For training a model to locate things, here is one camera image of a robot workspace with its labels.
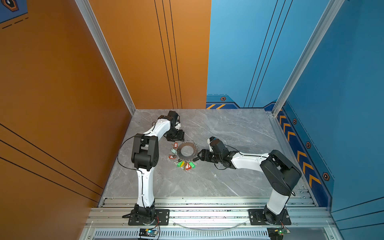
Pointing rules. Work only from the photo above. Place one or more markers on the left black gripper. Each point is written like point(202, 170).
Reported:
point(180, 137)

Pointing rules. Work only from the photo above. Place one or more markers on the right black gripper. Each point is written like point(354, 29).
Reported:
point(204, 155)

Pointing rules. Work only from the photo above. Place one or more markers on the bunch of coloured key tags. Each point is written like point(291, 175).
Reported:
point(185, 165)

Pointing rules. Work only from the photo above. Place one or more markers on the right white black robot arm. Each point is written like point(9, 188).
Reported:
point(281, 173)

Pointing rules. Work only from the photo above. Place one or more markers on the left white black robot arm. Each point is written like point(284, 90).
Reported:
point(145, 157)

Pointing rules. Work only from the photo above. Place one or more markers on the left green circuit board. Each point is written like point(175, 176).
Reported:
point(148, 234)

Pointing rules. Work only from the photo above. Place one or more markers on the green circuit board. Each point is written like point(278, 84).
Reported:
point(277, 234)
point(148, 234)

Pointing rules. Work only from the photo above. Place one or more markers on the right green circuit board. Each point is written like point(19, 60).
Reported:
point(277, 234)

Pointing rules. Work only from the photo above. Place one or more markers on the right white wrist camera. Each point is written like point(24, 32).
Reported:
point(213, 144)

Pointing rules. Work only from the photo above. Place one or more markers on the aluminium rail frame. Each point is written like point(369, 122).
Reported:
point(212, 218)

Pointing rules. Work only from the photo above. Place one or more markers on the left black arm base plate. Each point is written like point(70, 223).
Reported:
point(157, 216)

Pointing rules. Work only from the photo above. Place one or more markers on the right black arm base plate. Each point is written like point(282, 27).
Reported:
point(266, 217)

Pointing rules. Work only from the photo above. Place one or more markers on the left aluminium corner post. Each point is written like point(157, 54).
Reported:
point(101, 42)

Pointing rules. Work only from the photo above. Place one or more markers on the aluminium corner post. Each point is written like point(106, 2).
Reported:
point(318, 34)
point(101, 42)

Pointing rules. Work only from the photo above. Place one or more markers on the right aluminium corner post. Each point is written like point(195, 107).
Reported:
point(318, 34)

